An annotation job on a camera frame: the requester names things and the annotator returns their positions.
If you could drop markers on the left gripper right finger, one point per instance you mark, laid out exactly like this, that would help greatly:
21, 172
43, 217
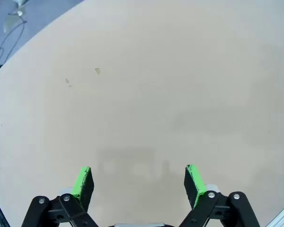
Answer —
194, 186

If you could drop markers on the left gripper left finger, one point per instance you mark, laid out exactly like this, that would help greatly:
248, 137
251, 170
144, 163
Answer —
82, 189

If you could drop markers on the silver metal stand foot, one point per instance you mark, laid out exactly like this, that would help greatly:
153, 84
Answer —
13, 20

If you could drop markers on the aluminium frame rail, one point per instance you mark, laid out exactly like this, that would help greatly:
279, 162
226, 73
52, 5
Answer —
282, 214

